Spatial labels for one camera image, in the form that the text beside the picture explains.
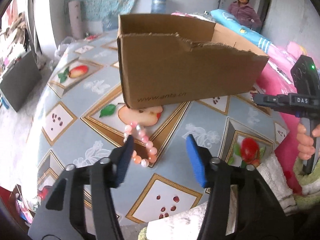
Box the pink orange bead bracelet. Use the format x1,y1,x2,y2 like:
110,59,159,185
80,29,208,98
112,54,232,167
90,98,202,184
123,121,158,168

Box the right hand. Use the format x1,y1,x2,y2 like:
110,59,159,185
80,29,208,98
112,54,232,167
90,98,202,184
296,124,316,160

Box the pink floral blanket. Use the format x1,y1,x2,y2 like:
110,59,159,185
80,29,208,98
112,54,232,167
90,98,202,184
253,42,319,195

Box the fruit pattern tablecloth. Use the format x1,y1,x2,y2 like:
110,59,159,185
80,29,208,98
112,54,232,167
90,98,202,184
30,31,289,225

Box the person in purple jacket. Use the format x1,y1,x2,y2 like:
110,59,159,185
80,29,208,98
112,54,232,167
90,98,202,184
227,0,262,30

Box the blue pillow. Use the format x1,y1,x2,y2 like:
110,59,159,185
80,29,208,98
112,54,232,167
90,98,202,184
210,9,273,54

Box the dark cabinet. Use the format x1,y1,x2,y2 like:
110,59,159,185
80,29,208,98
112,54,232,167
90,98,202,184
1,51,42,112

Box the brown cardboard box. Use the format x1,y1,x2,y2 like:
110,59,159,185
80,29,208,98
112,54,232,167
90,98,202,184
117,14,269,109

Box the blue water jug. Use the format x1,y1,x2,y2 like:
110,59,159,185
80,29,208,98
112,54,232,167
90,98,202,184
151,0,167,14

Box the white plastic bag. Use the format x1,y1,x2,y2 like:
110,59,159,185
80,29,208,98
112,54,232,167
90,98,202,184
54,36,75,59

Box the pink rolled mat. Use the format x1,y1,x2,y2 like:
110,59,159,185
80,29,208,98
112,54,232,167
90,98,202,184
68,0,84,40

